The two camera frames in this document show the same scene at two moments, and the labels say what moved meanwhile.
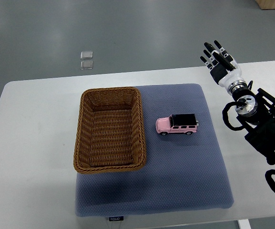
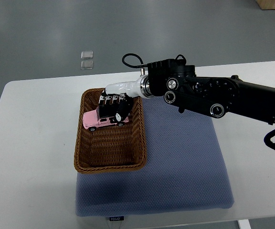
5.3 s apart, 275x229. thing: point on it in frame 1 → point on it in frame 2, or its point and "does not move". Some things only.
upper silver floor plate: x=86 y=55 does not move
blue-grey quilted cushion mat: x=185 y=169 does not move
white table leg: x=244 y=223 does not move
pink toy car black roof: x=183 y=123 → x=102 y=116
